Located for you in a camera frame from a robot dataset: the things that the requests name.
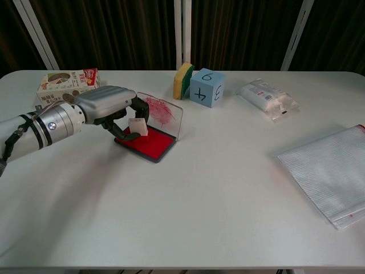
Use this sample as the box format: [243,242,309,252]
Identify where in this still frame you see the white and red stamp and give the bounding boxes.
[128,118,149,143]

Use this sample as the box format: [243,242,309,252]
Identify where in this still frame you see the slanted white frame post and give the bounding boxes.
[13,0,60,71]
[281,0,314,71]

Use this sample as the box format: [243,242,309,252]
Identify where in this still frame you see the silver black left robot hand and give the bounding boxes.
[74,85,151,141]

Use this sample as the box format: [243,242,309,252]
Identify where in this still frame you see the clear packet of white pads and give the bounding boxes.
[236,78,301,124]

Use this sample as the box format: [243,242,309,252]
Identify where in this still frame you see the red ink pad clear lid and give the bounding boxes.
[113,91,183,164]

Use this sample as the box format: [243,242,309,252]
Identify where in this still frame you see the dark pleated curtain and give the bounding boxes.
[0,0,365,78]

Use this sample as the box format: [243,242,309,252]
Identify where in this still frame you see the upright white frame post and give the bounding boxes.
[173,0,192,71]

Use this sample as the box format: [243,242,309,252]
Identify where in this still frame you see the printed snack carton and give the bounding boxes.
[36,67,101,105]

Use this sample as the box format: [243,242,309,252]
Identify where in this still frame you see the yellow green sponge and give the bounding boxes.
[173,62,195,100]

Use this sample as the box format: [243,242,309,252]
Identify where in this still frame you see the blue numbered foam cube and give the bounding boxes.
[189,67,226,110]

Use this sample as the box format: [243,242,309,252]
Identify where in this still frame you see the clear mesh zip pouch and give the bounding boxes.
[275,124,365,231]

